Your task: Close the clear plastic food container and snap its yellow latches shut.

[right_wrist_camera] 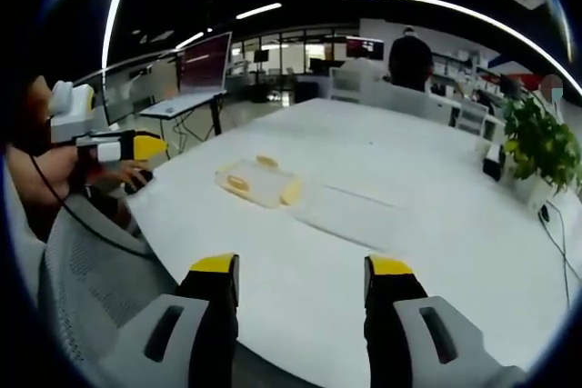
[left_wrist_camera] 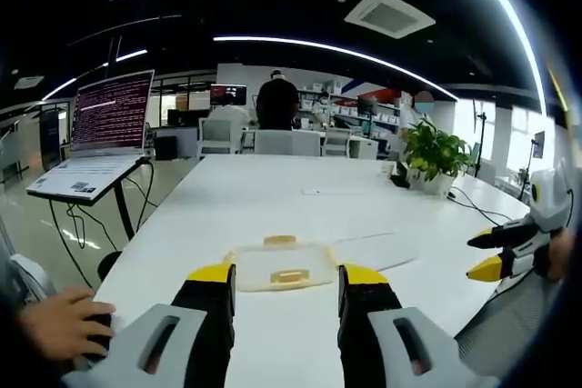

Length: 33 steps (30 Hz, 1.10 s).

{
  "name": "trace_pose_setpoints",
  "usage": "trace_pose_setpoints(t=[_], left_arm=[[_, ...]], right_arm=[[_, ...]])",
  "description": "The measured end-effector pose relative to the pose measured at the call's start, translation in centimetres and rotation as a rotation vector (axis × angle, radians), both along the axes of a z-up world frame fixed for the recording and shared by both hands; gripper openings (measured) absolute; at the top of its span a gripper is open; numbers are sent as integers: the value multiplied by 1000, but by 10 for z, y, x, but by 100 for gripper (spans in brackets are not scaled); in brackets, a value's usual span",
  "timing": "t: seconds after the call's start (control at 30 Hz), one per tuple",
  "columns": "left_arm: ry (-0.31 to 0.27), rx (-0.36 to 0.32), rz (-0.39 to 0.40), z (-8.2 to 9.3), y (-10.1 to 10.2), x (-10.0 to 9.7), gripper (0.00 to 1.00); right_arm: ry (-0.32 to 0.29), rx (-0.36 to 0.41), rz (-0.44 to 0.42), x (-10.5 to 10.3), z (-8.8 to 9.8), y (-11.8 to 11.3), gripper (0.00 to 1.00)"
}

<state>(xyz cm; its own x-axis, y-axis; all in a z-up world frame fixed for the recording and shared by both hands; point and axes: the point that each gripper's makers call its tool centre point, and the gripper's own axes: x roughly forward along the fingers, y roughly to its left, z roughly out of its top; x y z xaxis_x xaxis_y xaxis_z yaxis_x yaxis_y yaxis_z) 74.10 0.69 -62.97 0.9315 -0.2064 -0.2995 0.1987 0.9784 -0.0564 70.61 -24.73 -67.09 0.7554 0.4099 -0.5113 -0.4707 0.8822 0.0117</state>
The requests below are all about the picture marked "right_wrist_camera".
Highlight person's left hand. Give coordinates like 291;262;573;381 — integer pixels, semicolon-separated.
115;163;150;188

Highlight wall screen with red picture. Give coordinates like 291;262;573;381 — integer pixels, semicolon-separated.
345;35;386;61

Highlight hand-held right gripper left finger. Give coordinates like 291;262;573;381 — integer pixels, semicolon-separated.
97;251;241;388

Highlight long curved ceiling light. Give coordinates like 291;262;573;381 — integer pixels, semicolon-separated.
344;0;582;95

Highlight open laptop on stand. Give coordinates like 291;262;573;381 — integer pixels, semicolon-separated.
176;32;234;95

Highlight clear plastic box yellow clasps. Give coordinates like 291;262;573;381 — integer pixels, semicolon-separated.
214;154;304;210

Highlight short ceiling light strip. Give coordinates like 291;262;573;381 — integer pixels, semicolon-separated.
235;2;284;21
101;0;123;72

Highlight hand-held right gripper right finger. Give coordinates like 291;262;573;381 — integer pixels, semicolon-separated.
363;254;528;388

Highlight green potted plant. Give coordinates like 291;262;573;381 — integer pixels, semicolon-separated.
501;93;582;195

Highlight grey mesh office chair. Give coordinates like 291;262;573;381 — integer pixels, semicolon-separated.
37;204;186;388

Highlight black and white device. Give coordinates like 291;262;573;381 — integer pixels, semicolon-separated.
481;142;507;183

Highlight white folding stand table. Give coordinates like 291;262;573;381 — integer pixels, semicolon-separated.
137;89;228;153

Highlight white plant pot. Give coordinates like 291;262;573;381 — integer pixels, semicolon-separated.
512;173;561;217

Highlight white office chair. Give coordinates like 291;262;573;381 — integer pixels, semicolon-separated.
454;99;491;135
376;80;452;124
328;65;388;104

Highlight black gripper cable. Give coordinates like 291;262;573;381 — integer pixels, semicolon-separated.
27;151;155;256

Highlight thin black table cable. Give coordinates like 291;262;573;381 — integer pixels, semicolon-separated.
537;204;575;313

